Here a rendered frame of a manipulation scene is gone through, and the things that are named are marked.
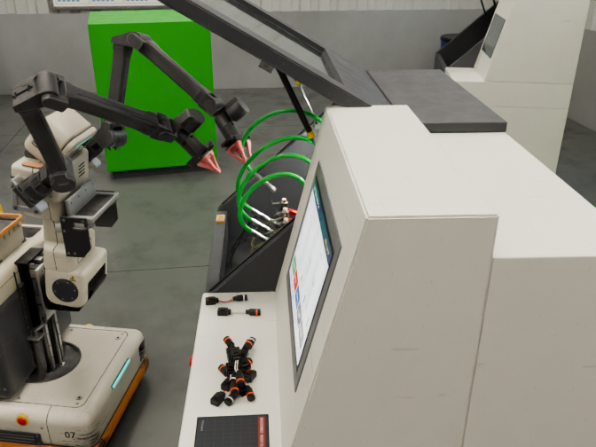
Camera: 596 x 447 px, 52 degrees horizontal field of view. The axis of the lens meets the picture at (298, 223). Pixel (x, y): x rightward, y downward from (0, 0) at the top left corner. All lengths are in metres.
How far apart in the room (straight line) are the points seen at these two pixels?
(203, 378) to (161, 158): 4.06
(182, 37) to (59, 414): 3.42
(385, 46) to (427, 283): 7.86
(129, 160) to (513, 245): 4.60
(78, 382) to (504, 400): 1.90
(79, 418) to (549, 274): 1.94
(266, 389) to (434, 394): 0.45
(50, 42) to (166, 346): 6.00
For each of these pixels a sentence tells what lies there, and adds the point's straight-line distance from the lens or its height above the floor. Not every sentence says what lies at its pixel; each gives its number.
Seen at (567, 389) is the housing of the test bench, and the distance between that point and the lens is 1.32.
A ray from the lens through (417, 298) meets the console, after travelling 1.09.
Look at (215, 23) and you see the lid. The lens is 1.59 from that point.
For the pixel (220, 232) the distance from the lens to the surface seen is 2.30.
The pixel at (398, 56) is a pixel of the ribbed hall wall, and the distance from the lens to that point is 8.93.
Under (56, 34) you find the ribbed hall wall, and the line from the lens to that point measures 8.69.
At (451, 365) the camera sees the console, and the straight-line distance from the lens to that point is 1.20.
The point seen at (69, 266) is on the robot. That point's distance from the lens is 2.44.
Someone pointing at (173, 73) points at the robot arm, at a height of 1.49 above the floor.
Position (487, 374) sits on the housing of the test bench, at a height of 1.22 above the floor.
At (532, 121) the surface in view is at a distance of 4.92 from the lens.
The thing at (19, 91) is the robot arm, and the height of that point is 1.56.
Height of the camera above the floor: 1.97
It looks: 26 degrees down
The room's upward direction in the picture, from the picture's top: straight up
